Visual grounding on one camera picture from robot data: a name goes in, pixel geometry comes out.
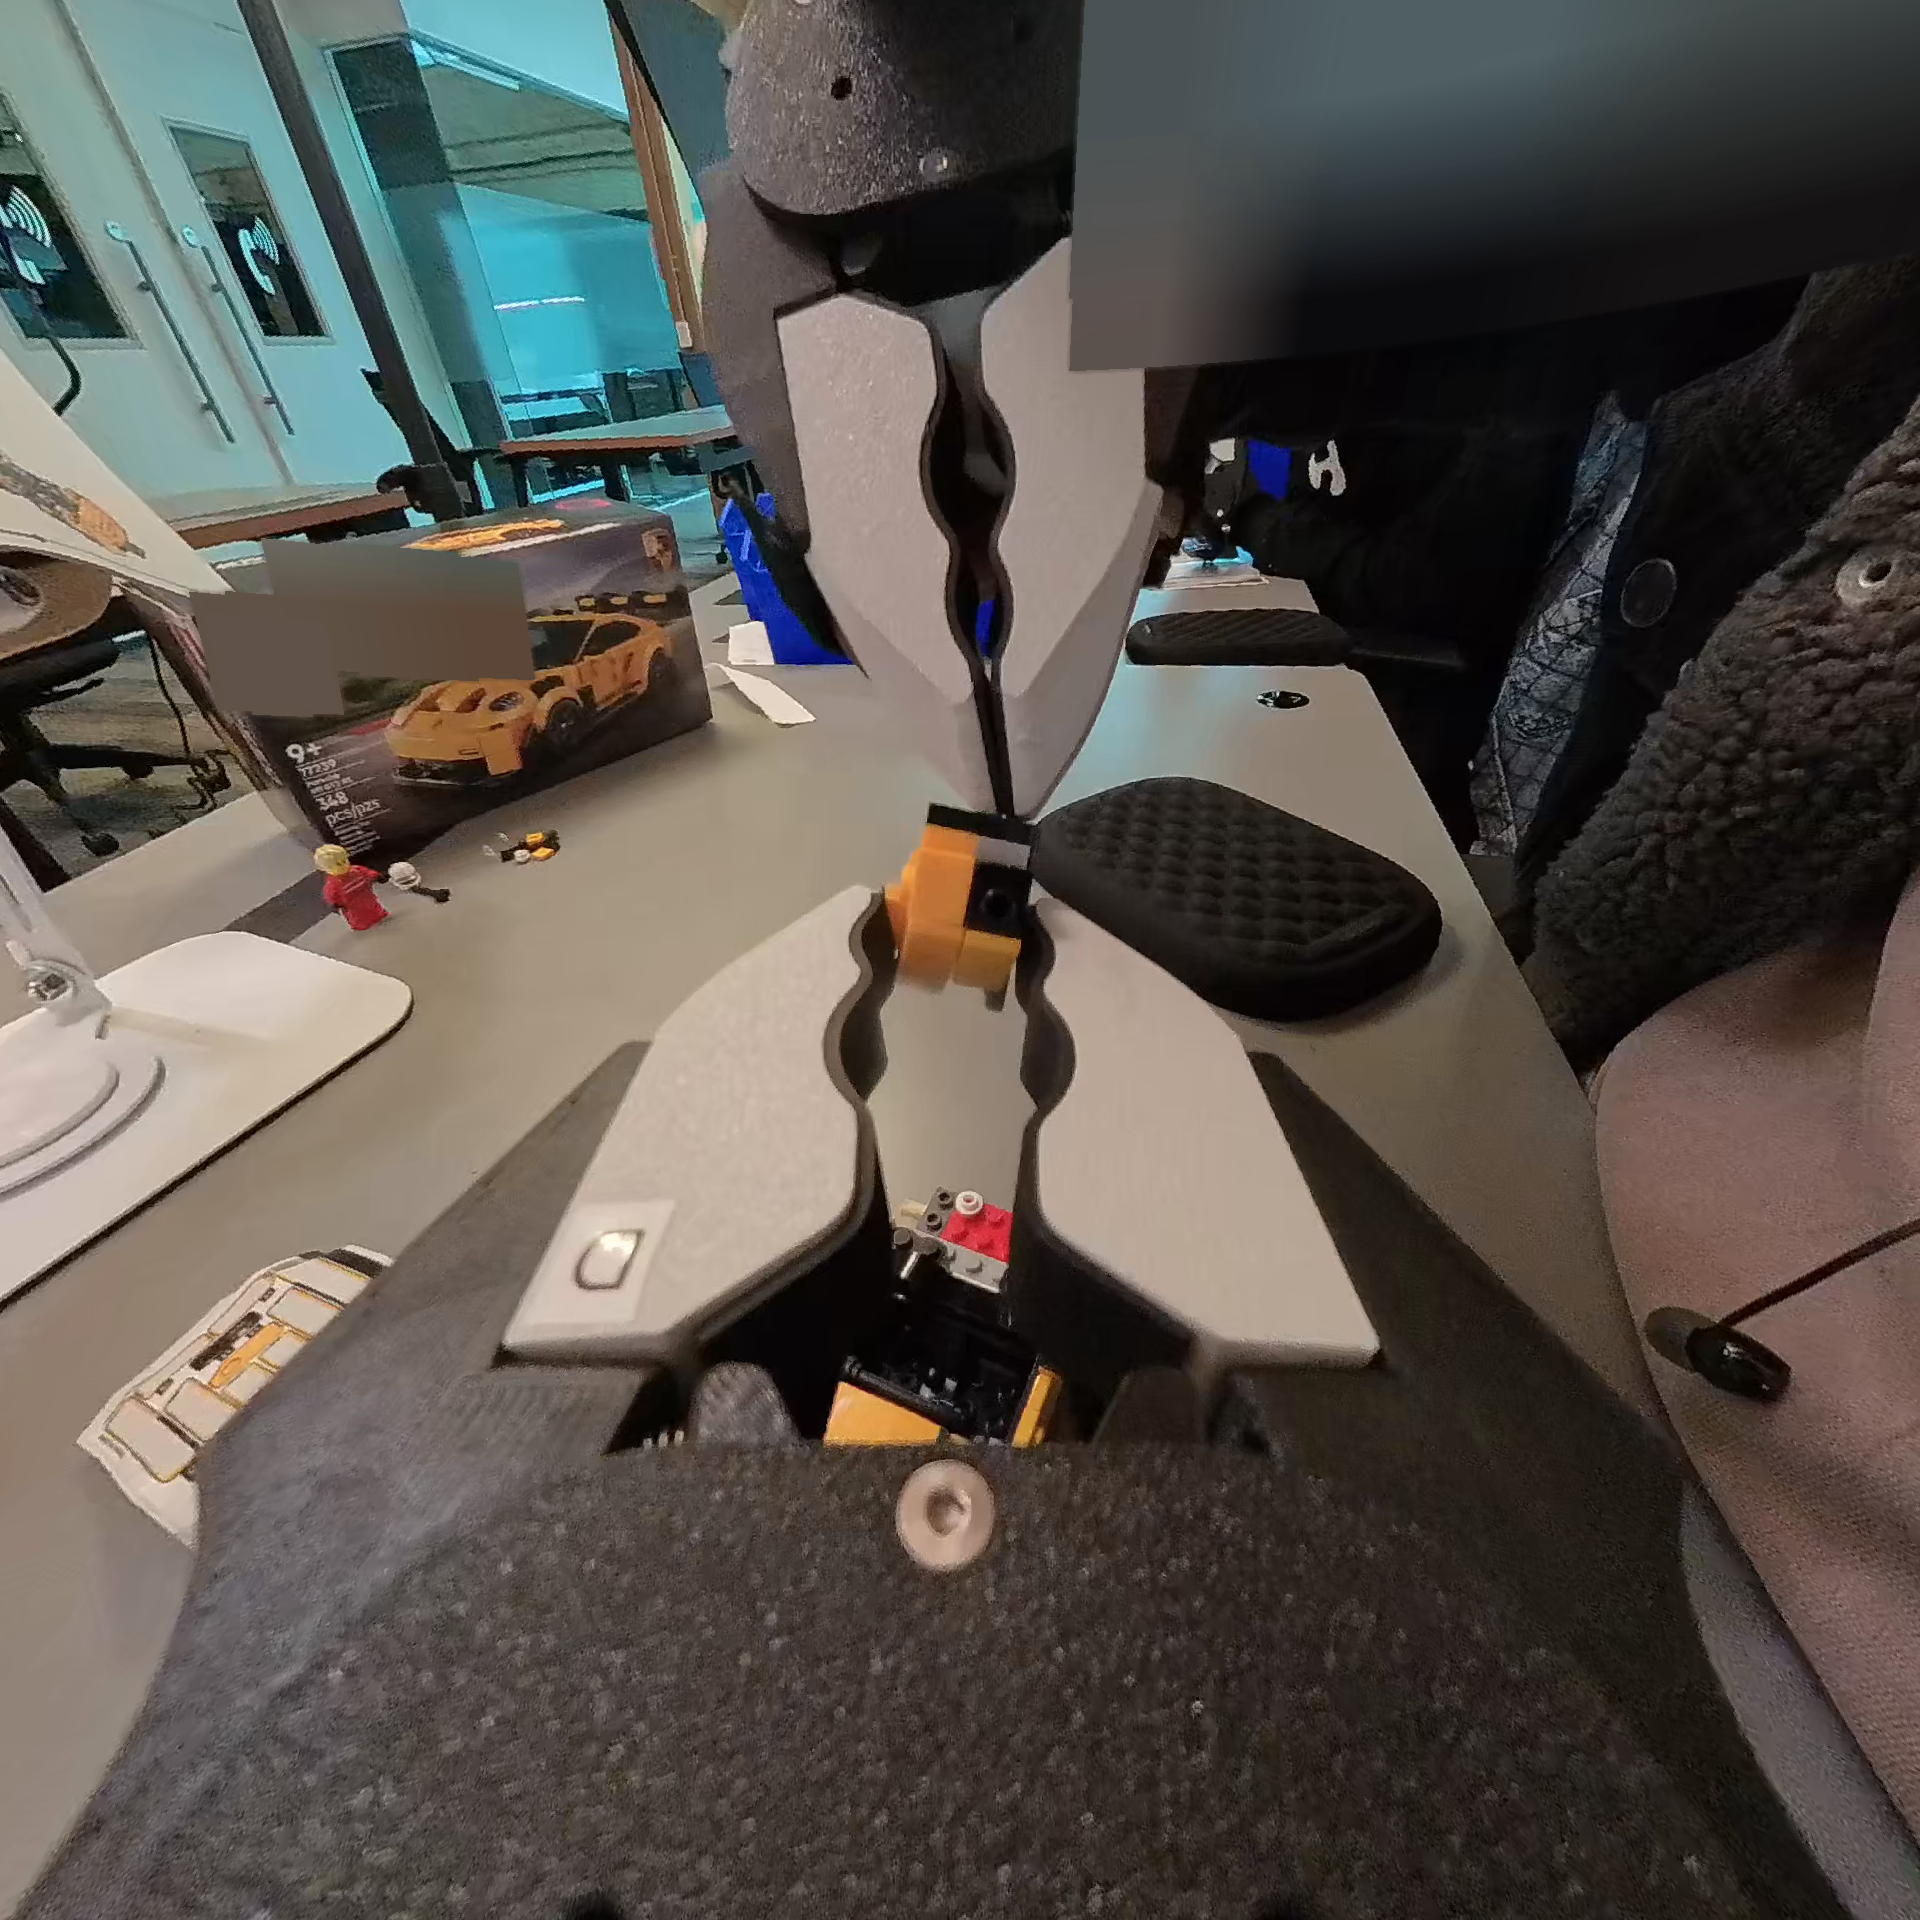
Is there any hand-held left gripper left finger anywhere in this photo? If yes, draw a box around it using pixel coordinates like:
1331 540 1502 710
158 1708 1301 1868
501 882 890 1367

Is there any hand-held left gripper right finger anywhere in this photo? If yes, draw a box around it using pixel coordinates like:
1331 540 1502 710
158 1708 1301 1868
1009 886 1383 1404

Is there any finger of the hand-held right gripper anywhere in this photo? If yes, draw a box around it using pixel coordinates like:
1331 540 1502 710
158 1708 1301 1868
971 238 1169 817
775 290 1009 816

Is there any yellow lego bumper section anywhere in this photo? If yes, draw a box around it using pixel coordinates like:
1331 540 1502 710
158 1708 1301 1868
881 804 1040 1010

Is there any yellow lego car body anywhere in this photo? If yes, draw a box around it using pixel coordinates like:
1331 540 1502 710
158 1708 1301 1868
823 1184 1072 1446

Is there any lego set box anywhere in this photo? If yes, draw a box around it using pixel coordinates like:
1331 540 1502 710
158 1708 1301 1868
193 500 715 876

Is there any red lego minifigure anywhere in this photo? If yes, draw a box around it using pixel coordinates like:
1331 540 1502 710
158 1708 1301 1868
312 841 394 932

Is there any lego sticker sheet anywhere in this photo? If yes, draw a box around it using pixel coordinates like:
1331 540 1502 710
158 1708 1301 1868
79 1244 395 1546

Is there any lego instruction booklet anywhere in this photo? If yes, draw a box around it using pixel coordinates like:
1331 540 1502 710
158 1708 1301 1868
0 350 232 605

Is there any stack of blue bins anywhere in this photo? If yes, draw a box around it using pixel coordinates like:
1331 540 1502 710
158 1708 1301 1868
715 492 1003 671

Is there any black mesh wrist rest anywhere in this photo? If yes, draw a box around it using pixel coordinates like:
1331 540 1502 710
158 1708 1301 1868
1123 605 1355 671
1032 774 1448 1026

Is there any white paper strip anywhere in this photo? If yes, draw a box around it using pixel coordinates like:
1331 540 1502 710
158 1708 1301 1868
705 622 819 732

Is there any grey office desk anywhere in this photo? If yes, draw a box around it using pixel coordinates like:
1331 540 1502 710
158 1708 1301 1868
155 479 416 550
499 406 745 509

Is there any black office chair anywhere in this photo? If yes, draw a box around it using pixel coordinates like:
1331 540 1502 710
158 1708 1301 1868
0 626 232 889
365 365 486 521

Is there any white book stand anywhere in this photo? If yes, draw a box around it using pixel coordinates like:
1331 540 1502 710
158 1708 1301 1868
0 550 416 1308

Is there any dark fleece jacket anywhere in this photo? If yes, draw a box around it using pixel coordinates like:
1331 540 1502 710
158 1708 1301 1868
1527 269 1920 1070

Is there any black earbud cable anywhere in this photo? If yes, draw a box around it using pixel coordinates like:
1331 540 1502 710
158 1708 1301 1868
1641 1216 1920 1406

